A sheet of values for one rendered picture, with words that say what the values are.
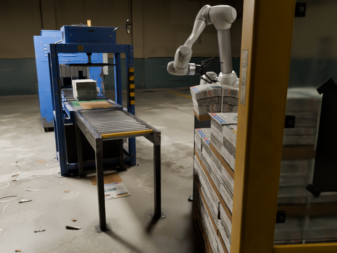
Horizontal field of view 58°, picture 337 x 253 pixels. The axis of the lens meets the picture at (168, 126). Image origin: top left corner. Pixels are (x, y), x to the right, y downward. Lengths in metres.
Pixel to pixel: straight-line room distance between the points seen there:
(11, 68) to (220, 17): 9.21
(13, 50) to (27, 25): 0.92
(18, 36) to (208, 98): 9.34
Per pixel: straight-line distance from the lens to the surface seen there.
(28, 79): 11.14
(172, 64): 2.32
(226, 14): 2.55
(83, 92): 4.46
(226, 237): 1.74
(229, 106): 2.33
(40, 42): 5.97
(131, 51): 3.82
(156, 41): 11.97
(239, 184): 0.81
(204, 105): 2.29
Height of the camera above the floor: 1.43
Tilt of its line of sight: 13 degrees down
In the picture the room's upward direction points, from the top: straight up
